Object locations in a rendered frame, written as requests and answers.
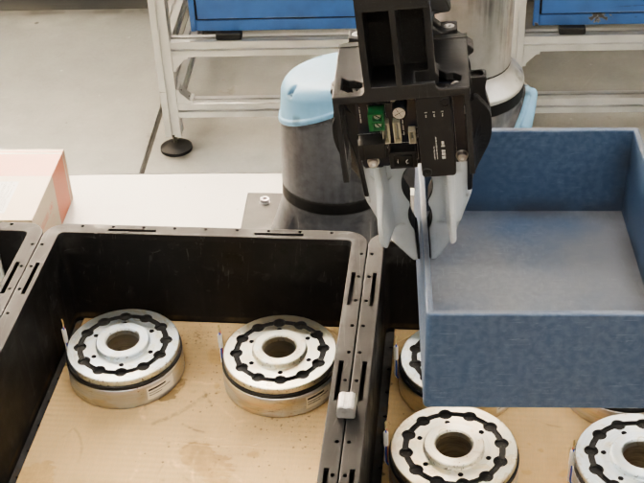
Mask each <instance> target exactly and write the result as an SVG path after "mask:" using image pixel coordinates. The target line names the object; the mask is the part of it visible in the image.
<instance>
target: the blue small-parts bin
mask: <svg viewBox="0 0 644 483"><path fill-rule="evenodd" d="M430 179H431V177H424V176H423V173H422V163H419V164H418V167H416V168H415V186H414V215H415V218H417V221H418V230H419V243H420V259H418V260H416V267H417V287H418V307H419V326H420V346H421V366H422V386H423V404H424V406H427V407H569V408H644V143H643V140H642V137H641V135H640V132H639V129H638V128H636V127H532V128H492V135H491V139H490V142H489V145H488V146H487V148H486V150H485V152H484V154H483V156H482V158H481V160H480V162H479V164H478V166H477V168H476V170H475V174H474V175H473V179H472V190H471V196H470V198H469V201H468V203H467V206H466V209H465V211H464V214H463V217H462V219H461V220H460V223H459V225H458V228H457V230H456V242H455V243H450V242H449V243H448V245H447V246H446V247H445V248H444V249H443V251H442V252H441V253H440V254H439V255H438V257H437V258H436V259H431V258H430V257H429V242H428V227H427V217H428V214H429V212H430V209H429V206H428V203H427V187H428V184H429V182H430Z"/></svg>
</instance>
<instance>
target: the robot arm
mask: <svg viewBox="0 0 644 483"><path fill-rule="evenodd" d="M353 2H354V10H355V18H356V30H350V31H349V42H347V43H339V45H338V53H331V54H326V55H323V56H319V57H314V58H312V59H309V60H307V61H305V62H303V63H301V64H299V65H297V66H296V67H294V68H293V69H292V70H291V71H290V72H289V73H288V74H287V75H286V77H285V78H284V80H283V83H282V86H281V107H280V110H279V114H278V118H279V122H280V123H281V152H282V180H283V196H282V199H281V202H280V204H279V207H278V210H277V213H276V216H275V219H274V221H273V224H272V227H271V229H285V230H319V231H350V232H356V233H359V234H360V235H362V236H363V237H364V238H365V239H366V240H367V242H368V244H369V241H370V240H371V239H372V238H374V237H375V236H376V235H379V241H380V244H381V246H382V247H384V248H387V247H388V245H389V243H390V241H391V240H392V241H393V242H394V243H395V244H396V245H397V246H398V247H399V248H400V249H401V250H402V251H404V252H405V253H406V254H407V255H408V256H409V257H410V258H411V259H413V260H418V259H420V243H419V230H418V221H417V218H415V215H414V214H413V212H412V209H411V207H410V188H414V186H415V168H416V167H418V164H419V163H422V173H423V176H424V177H431V179H430V182H429V184H428V187H427V203H428V206H429V209H430V212H429V214H428V217H427V227H428V242H429V257H430V258H431V259H436V258H437V257H438V255H439V254H440V253H441V252H442V251H443V249H444V248H445V247H446V246H447V245H448V243H449V242H450V243H455V242H456V230H457V228H458V225H459V223H460V220H461V219H462V217H463V214H464V211H465V209H466V206H467V203H468V201H469V198H470V196H471V193H472V179H473V175H474V174H475V170H476V168H477V166H478V164H479V162H480V160H481V158H482V156H483V154H484V152H485V150H486V148H487V146H488V145H489V142H490V139H491V135H492V128H532V125H533V121H534V116H535V111H536V105H537V98H538V92H537V90H536V89H535V88H533V87H530V86H529V85H528V84H524V73H523V70H522V68H521V66H520V65H519V63H518V62H517V61H516V60H514V59H513V58H512V57H511V52H512V38H513V25H514V11H515V0H353Z"/></svg>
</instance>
